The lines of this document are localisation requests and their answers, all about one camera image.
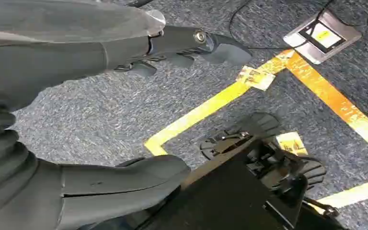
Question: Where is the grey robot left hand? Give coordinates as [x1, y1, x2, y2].
[0, 0, 253, 230]

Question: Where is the ribbed grey left arm sleeve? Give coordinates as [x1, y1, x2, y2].
[0, 107, 39, 220]

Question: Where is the pale paper label on tape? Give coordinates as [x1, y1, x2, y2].
[236, 65, 276, 92]

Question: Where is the black robot foot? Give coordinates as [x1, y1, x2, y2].
[285, 155, 327, 194]
[199, 111, 284, 161]

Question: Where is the black robot leg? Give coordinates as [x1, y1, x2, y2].
[79, 136, 346, 230]

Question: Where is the yellow printed floor label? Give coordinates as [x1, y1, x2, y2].
[275, 131, 309, 157]

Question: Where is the orange worn floor tape strip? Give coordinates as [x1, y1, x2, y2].
[286, 51, 368, 161]

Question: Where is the silver floor socket box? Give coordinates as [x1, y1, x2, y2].
[282, 9, 362, 65]

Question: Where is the pale yellow floor tape strip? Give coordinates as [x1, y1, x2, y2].
[310, 176, 368, 211]

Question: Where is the thin black floor cable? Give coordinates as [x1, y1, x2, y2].
[229, 0, 299, 51]

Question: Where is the black cable into socket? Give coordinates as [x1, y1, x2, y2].
[308, 0, 335, 35]

